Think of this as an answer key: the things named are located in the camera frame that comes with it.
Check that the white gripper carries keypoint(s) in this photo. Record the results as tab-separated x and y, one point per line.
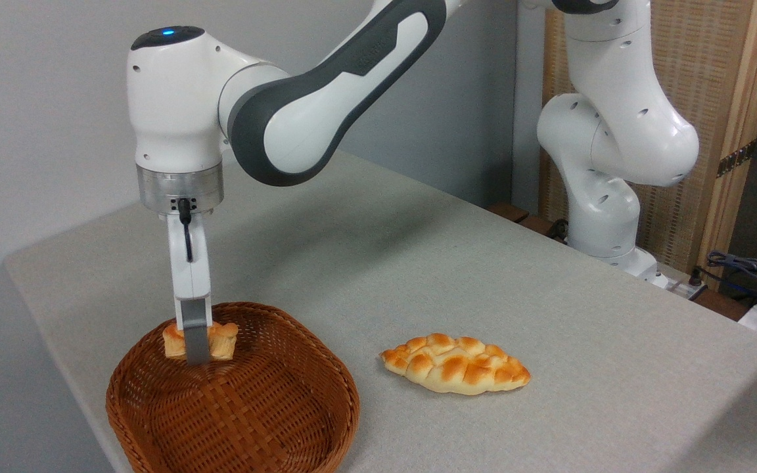
188	276

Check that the round knotted bread roll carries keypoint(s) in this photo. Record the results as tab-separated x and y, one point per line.
224	340

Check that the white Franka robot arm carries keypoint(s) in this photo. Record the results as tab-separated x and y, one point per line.
326	112

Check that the brown woven wicker basket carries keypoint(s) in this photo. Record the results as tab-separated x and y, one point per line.
247	407

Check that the long braided bread loaf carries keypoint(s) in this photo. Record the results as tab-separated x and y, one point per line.
457	364

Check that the brown wooden plank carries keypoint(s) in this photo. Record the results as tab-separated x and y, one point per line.
516	213

